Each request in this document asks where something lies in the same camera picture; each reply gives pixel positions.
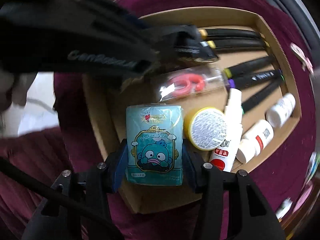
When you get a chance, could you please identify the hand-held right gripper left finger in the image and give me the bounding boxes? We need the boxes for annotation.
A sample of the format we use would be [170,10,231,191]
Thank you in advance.
[21,139,128,240]

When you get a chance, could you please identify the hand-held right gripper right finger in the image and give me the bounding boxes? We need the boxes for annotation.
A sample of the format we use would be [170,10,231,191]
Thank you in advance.
[182,140,287,240]

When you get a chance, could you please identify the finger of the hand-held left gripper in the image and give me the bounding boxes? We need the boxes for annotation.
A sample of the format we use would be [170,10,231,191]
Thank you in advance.
[139,24,202,56]

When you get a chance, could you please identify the cardboard box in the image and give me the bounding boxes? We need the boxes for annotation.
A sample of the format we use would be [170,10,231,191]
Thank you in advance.
[82,8,302,215]

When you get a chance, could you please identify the yellow round jar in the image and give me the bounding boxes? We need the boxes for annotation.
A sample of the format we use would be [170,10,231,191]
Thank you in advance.
[183,107,228,151]

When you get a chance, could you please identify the teal cartoon tissue pack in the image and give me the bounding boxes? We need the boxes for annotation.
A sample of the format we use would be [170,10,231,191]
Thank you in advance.
[125,103,185,186]

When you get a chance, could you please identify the white spray bottle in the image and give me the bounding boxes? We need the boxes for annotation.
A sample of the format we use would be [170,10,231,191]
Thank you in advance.
[209,87,245,172]

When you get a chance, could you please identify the red candle clear package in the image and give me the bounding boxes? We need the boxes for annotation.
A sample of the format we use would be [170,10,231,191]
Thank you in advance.
[153,67,226,103]

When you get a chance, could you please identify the white bottle red label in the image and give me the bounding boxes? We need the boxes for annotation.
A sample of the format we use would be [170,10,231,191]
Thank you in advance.
[236,119,275,165]

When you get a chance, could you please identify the markers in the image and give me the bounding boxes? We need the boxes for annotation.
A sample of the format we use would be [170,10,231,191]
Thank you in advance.
[223,56,275,78]

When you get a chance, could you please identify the black marker purple cap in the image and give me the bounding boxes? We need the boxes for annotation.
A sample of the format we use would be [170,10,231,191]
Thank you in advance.
[228,69,283,89]

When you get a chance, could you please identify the black marker green cap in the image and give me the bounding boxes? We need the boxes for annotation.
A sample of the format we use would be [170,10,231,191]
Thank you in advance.
[241,79,284,112]

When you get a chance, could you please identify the plain white bottle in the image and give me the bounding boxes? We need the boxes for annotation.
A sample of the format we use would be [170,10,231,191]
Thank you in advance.
[266,93,297,128]

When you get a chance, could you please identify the person's left hand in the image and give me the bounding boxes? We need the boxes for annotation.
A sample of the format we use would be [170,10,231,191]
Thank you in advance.
[0,69,38,112]

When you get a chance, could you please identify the black sofa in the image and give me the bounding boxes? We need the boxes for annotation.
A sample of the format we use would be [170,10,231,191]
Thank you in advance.
[225,0,320,44]

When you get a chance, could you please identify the black braided cable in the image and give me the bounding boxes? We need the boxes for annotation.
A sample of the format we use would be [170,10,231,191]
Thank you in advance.
[0,157,124,240]

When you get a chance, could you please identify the white keychain tag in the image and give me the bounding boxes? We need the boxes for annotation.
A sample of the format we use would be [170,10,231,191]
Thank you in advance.
[289,42,314,73]

